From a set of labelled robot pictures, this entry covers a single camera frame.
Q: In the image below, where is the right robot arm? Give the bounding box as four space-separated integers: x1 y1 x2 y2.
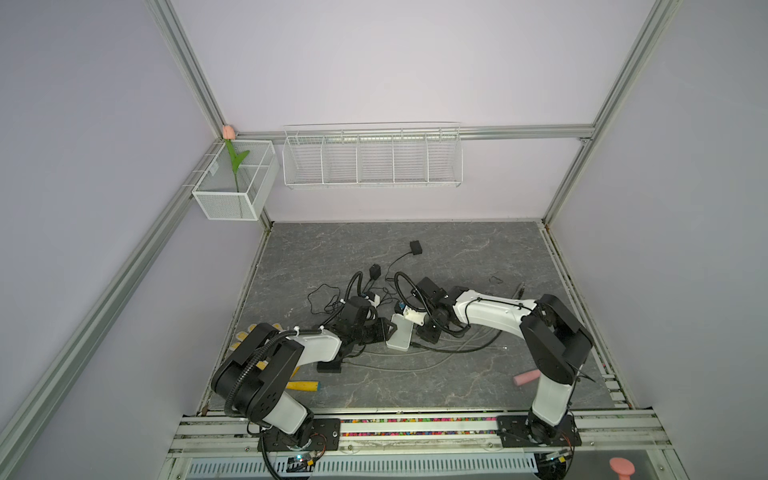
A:
391 272 594 447

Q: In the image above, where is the pink purple toy shovel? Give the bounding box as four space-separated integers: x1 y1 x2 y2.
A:
513 369 541 386

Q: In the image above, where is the white mesh basket small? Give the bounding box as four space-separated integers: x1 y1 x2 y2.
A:
192 140 279 221

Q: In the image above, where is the artificial tulip flower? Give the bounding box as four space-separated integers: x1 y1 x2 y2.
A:
222 125 250 193

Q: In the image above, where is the black power brick far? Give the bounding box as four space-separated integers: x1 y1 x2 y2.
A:
409 240 423 256

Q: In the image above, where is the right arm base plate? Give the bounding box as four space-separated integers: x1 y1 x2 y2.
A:
497 414 582 448

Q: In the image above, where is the yellow work glove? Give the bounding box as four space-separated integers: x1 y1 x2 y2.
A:
229 322 283 352

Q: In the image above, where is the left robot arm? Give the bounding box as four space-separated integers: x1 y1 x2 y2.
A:
210 271 398 447

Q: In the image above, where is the black network switch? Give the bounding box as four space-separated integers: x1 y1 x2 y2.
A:
316 359 343 374

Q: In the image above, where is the white wire basket long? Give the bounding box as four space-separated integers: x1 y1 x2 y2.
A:
283 122 464 188

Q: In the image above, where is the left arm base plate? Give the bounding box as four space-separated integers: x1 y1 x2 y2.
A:
261 417 341 452

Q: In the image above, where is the blue yellow toy rake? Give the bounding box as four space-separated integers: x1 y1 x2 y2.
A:
286 381 320 392

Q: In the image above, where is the black power adapter plug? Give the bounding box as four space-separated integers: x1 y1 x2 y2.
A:
369 264 382 281

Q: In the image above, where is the grey ethernet cable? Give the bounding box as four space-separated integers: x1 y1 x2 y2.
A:
343 350 463 374

